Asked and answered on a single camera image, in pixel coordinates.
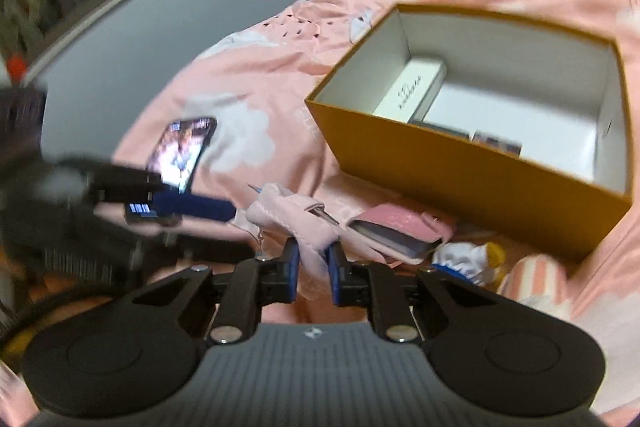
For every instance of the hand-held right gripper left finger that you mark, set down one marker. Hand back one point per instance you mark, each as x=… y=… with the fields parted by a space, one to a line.
x=294 y=264

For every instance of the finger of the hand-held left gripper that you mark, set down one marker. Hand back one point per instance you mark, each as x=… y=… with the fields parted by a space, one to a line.
x=200 y=207
x=210 y=249

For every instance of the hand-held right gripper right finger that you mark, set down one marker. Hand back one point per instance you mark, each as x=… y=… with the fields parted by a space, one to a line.
x=334 y=272

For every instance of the pink zipper pouch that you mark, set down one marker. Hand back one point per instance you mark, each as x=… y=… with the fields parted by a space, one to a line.
x=300 y=217

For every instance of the pink snap wallet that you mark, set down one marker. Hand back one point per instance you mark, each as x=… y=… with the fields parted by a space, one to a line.
x=400 y=219

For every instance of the sailor dog plush toy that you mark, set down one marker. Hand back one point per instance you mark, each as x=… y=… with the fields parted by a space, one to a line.
x=465 y=259

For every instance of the orange cardboard box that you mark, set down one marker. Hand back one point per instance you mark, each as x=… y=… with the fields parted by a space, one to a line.
x=450 y=187

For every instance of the white glasses case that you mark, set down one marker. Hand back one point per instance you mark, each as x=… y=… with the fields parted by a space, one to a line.
x=410 y=89

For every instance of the white plush with striped hat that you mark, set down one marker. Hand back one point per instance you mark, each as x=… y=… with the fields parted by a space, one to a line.
x=535 y=277

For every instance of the small dark box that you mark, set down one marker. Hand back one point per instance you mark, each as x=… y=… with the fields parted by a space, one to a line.
x=497 y=143

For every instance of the smartphone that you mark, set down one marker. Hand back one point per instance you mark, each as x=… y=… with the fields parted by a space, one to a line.
x=180 y=152

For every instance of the pink printed blanket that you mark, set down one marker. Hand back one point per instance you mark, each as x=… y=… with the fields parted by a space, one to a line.
x=225 y=72

